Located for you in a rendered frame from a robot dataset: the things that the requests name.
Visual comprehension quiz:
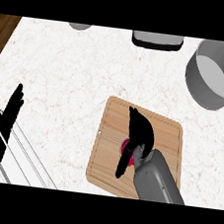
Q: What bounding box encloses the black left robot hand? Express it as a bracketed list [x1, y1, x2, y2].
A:
[0, 80, 27, 178]

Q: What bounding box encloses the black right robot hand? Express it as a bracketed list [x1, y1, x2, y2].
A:
[113, 105, 159, 184]

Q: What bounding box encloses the pink cupcake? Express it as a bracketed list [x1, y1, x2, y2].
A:
[117, 137, 138, 169]

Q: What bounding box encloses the wooden cutting board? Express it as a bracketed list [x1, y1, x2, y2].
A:
[82, 93, 190, 204]

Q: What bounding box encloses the silver wire rack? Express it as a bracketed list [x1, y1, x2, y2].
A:
[0, 101, 68, 190]

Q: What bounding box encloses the grey metal pot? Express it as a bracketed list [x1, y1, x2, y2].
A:
[181, 37, 224, 112]

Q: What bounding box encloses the grey round object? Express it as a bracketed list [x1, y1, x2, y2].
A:
[67, 23, 93, 33]

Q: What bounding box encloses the black and grey appliance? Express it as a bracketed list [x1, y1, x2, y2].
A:
[130, 30, 186, 54]

